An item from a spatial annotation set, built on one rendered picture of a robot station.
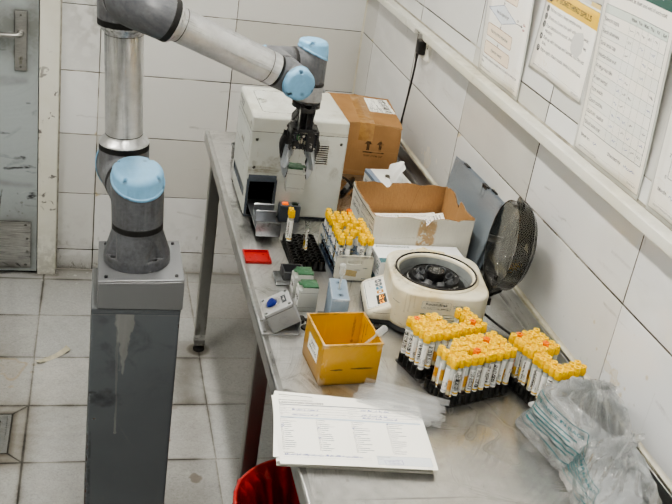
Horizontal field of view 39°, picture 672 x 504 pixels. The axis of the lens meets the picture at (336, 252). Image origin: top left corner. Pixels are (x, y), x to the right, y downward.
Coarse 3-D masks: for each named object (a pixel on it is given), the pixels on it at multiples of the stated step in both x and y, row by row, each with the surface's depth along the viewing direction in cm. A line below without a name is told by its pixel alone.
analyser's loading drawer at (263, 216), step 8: (248, 200) 271; (256, 200) 271; (264, 200) 272; (256, 208) 262; (264, 208) 263; (272, 208) 263; (256, 216) 258; (264, 216) 259; (272, 216) 259; (256, 224) 254; (264, 224) 254; (272, 224) 254; (280, 224) 255; (256, 232) 254; (264, 232) 255; (272, 232) 255
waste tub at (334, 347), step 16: (320, 320) 206; (336, 320) 207; (352, 320) 209; (368, 320) 206; (304, 336) 207; (320, 336) 197; (336, 336) 209; (352, 336) 211; (368, 336) 206; (304, 352) 207; (320, 352) 196; (336, 352) 195; (352, 352) 197; (368, 352) 198; (320, 368) 196; (336, 368) 197; (352, 368) 199; (368, 368) 200; (320, 384) 198; (336, 384) 199
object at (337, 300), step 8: (336, 280) 220; (344, 280) 221; (328, 288) 221; (336, 288) 217; (344, 288) 218; (328, 296) 219; (336, 296) 213; (344, 296) 214; (328, 304) 218; (336, 304) 213; (344, 304) 213; (320, 312) 224; (328, 312) 216
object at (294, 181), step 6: (288, 174) 243; (294, 174) 243; (300, 174) 243; (288, 180) 243; (294, 180) 244; (300, 180) 244; (288, 186) 244; (294, 186) 244; (300, 186) 245; (300, 192) 245
